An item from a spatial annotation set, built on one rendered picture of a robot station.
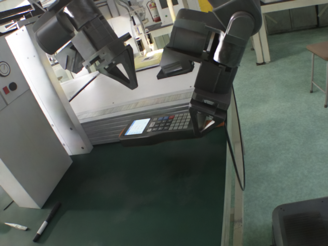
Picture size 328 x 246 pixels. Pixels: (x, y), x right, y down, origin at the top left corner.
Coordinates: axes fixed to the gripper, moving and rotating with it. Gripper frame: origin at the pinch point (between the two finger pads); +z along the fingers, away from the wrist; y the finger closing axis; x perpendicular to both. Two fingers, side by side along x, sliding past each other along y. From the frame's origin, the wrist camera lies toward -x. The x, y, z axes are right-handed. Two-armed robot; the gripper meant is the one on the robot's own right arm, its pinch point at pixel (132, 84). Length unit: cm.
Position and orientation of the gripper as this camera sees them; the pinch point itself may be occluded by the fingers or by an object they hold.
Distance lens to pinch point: 47.7
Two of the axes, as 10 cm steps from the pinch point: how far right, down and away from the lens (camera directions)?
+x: 8.1, -3.1, -5.0
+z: 5.2, 7.6, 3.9
